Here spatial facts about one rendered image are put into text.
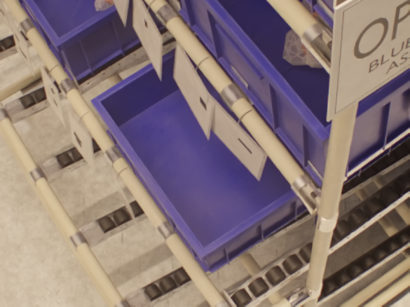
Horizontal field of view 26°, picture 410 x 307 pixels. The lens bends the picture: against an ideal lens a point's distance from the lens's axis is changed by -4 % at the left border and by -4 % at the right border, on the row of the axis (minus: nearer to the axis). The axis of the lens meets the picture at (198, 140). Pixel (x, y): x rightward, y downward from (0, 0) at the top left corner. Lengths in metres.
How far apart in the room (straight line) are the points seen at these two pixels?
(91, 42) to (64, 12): 0.19
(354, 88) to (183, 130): 0.82
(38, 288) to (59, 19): 0.84
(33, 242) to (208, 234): 0.94
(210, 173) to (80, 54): 0.35
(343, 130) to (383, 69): 0.12
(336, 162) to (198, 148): 0.62
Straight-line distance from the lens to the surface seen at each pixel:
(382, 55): 0.95
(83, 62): 1.81
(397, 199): 1.72
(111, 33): 1.79
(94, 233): 2.01
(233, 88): 1.41
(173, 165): 1.72
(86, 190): 2.54
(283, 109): 1.27
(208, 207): 1.67
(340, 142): 1.09
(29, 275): 2.48
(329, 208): 1.27
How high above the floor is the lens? 2.27
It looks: 62 degrees down
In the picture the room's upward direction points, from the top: 7 degrees counter-clockwise
